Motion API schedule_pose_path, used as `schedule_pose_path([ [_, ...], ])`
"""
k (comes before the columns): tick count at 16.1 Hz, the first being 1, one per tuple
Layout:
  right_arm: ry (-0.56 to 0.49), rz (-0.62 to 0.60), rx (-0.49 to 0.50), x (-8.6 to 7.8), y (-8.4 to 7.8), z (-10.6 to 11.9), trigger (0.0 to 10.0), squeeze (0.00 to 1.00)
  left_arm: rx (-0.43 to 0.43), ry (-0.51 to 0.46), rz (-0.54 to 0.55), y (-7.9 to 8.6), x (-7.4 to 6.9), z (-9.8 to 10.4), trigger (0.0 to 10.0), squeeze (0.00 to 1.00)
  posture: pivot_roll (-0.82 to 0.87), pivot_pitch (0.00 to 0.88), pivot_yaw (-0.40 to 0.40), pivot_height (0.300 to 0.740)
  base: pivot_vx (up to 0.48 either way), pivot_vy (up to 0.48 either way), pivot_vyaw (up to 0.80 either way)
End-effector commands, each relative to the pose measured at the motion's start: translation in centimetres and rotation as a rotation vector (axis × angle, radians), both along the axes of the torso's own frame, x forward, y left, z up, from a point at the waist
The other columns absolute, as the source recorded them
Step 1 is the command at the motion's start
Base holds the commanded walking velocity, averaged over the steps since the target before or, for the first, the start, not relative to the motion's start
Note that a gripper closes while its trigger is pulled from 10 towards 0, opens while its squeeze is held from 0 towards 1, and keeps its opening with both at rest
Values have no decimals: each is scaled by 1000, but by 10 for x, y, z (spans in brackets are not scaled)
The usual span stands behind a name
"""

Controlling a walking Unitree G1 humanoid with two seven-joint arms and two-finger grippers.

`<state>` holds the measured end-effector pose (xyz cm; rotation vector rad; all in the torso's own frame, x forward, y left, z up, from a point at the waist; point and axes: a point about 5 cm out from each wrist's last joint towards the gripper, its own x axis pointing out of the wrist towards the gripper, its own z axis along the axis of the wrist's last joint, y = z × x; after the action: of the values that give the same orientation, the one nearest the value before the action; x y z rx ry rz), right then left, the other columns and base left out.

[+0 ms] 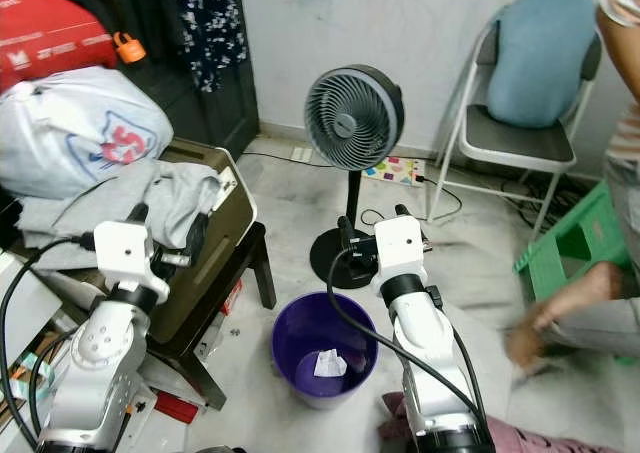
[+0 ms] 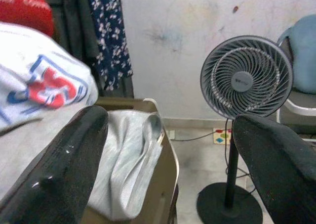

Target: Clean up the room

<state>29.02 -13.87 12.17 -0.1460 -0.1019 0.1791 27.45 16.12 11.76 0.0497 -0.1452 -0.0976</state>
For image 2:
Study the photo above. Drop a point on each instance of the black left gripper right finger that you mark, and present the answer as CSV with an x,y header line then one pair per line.
x,y
284,174

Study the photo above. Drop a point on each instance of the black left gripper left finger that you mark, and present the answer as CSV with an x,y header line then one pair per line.
x,y
54,179

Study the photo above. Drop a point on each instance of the white plastic chair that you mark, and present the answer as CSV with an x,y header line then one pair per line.
x,y
296,107

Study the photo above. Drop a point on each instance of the white mat coloured shapes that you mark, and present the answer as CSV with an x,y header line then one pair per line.
x,y
221,140

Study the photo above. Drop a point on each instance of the light grey garment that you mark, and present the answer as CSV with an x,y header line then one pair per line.
x,y
128,164

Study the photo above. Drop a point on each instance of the grey standing fan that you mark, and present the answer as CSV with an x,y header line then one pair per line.
x,y
242,81

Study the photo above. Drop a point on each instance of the beige laundry basket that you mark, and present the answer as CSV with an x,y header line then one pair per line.
x,y
168,174

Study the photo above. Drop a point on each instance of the light blue cloth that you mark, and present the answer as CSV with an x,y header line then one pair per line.
x,y
306,60

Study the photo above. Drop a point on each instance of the white garment red blue print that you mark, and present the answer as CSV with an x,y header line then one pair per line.
x,y
24,43

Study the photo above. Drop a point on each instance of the navy floral garment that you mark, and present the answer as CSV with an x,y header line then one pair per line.
x,y
111,36

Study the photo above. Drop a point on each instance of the dark grey garment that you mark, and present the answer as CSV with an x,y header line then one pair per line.
x,y
74,18

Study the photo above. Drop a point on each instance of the white wall socket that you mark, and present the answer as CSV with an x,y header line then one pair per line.
x,y
171,134

